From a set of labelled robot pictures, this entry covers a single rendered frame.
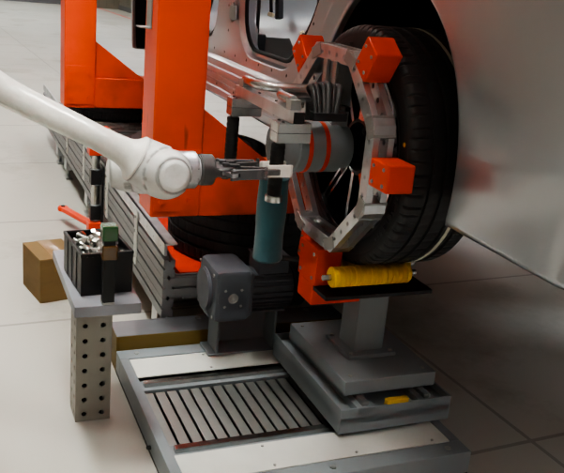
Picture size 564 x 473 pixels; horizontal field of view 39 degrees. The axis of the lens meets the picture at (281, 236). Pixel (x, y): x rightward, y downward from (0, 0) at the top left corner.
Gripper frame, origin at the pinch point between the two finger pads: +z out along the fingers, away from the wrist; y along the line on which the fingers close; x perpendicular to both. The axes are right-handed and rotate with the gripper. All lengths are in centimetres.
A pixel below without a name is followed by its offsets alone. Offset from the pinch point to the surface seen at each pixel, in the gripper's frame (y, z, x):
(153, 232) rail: -87, -8, -45
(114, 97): -253, 10, -25
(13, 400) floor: -46, -59, -83
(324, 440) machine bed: 8, 18, -75
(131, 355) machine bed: -53, -22, -75
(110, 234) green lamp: -10.1, -38.4, -18.9
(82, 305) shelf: -11, -45, -38
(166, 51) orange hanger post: -60, -13, 21
